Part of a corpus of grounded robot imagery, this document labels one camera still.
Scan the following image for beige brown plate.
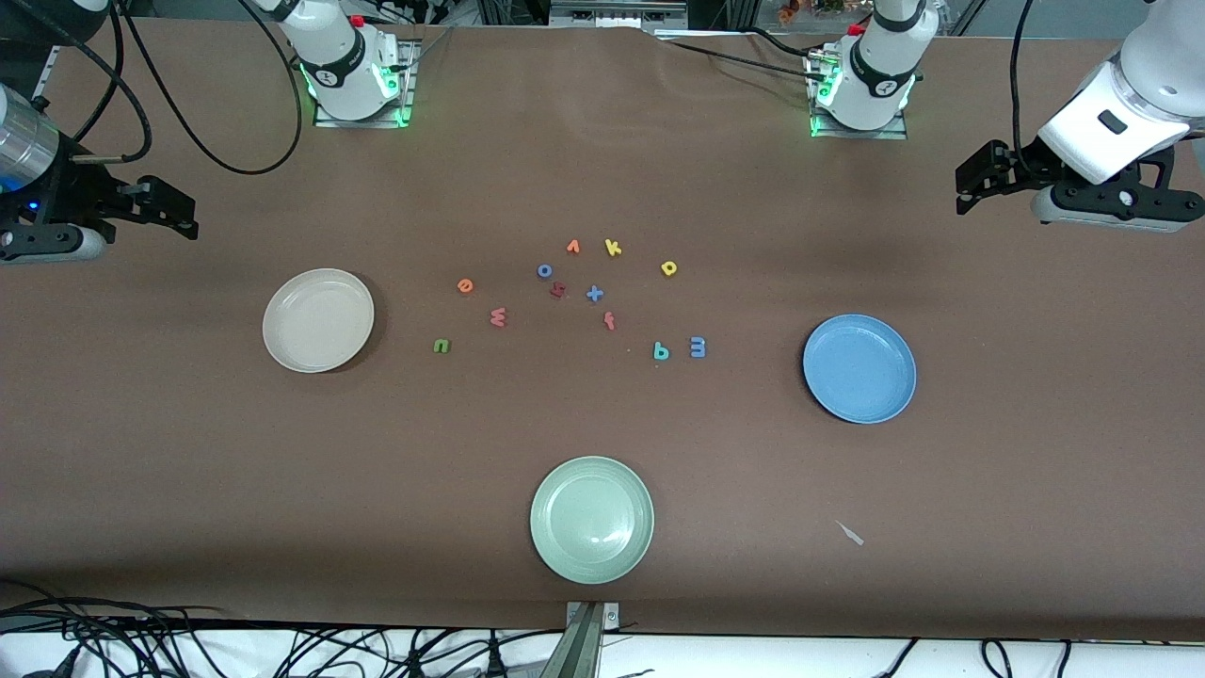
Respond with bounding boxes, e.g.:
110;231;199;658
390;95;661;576
262;267;376;374

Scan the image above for blue plate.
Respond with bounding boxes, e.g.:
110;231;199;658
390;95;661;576
802;314;918;426

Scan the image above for silver metal box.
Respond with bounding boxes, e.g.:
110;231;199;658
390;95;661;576
549;0;688;29

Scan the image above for pale green plate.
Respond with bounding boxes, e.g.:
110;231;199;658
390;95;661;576
529;456;655;586

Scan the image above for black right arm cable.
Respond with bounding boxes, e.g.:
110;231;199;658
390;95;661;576
9;0;304;176

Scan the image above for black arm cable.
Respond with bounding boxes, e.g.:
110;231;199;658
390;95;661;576
9;0;304;176
1008;0;1063;180

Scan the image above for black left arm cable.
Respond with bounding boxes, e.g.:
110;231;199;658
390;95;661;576
1008;0;1063;180

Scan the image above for aluminium frame rail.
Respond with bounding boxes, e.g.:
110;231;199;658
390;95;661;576
33;42;67;105

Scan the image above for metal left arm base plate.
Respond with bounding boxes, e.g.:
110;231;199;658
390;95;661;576
808;47;909;140

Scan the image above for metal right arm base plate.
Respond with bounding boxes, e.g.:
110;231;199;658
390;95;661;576
313;42;415;129

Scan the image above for black cable on table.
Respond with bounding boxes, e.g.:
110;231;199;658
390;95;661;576
659;36;818;76
742;26;822;56

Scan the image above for tangled black floor cables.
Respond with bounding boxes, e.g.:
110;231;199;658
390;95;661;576
0;579;566;678

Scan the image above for grey metal mount bracket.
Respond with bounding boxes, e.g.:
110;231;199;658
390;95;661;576
538;601;622;678

